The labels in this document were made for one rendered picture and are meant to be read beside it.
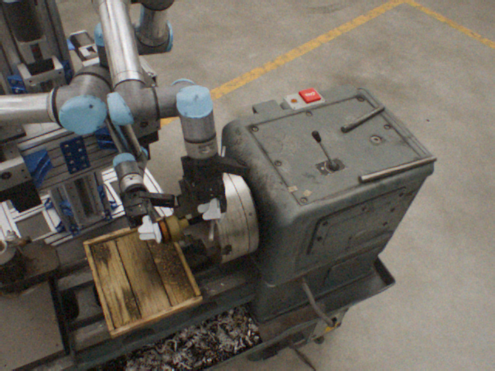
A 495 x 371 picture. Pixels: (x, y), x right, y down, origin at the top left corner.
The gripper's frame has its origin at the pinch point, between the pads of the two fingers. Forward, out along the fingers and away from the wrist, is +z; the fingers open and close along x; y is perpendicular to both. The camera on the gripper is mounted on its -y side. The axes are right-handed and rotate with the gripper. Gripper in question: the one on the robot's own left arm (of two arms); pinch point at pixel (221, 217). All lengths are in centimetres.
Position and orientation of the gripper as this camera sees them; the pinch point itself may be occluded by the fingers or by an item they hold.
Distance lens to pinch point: 117.1
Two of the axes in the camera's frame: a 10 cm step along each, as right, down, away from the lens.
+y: -8.9, 3.1, -3.3
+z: 0.9, 8.3, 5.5
